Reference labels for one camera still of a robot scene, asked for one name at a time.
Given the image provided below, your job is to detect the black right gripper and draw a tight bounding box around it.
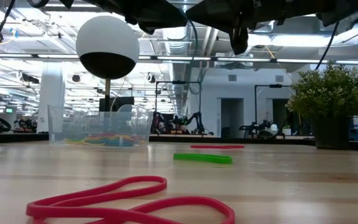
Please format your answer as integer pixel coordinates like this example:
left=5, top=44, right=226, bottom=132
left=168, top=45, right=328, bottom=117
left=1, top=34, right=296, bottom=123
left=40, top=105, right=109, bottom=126
left=185, top=0, right=291, bottom=56

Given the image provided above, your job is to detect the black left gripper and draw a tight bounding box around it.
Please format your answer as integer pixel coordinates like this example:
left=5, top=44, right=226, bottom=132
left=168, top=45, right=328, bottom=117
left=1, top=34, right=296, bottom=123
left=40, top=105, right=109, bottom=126
left=90, top=0, right=188, bottom=35

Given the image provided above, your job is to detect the green rubber band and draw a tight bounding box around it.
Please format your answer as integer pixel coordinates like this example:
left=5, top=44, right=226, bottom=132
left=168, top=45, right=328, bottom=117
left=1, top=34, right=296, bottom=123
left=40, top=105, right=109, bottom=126
left=173, top=152, right=234, bottom=165

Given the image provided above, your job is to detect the clear plastic bin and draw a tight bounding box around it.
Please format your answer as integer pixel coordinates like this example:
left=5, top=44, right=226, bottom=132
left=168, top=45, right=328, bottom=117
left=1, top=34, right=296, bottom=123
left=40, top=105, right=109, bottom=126
left=47, top=104, right=154, bottom=149

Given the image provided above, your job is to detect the white globe lamp black base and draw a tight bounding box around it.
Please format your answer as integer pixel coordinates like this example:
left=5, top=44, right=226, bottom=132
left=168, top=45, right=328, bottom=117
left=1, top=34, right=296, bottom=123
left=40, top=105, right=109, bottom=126
left=75, top=15, right=140, bottom=113

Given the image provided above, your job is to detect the black monitor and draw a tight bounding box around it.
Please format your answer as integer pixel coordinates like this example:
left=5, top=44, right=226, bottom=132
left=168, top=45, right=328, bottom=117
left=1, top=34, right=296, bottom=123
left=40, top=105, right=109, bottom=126
left=99, top=96, right=135, bottom=114

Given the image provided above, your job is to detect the black background robot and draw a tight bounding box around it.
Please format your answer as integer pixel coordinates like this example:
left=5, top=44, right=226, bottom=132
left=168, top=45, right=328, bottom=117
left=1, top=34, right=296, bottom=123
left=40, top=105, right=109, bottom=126
left=239, top=120, right=279, bottom=139

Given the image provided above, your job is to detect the green potted plant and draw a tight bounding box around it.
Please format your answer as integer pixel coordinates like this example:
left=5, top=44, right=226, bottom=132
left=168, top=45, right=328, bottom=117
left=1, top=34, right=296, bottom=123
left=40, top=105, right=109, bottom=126
left=286, top=60, right=358, bottom=150

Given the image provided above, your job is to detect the white round column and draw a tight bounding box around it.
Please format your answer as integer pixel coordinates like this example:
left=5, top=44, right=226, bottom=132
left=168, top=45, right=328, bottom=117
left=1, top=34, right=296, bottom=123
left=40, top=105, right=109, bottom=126
left=37, top=62, right=67, bottom=134

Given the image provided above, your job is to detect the silver spiral air duct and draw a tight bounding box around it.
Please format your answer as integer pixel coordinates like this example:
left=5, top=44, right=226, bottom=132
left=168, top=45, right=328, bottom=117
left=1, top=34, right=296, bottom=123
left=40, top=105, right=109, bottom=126
left=162, top=23, right=196, bottom=113

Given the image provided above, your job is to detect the black gantry frame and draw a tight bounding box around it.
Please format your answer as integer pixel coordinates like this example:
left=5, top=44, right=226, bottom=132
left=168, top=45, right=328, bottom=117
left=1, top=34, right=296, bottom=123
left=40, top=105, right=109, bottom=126
left=254, top=83, right=291, bottom=125
left=155, top=80, right=202, bottom=134

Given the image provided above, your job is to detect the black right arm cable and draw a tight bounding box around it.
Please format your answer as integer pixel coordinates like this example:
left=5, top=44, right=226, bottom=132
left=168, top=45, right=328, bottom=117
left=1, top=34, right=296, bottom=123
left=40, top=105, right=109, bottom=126
left=314, top=21, right=339, bottom=71

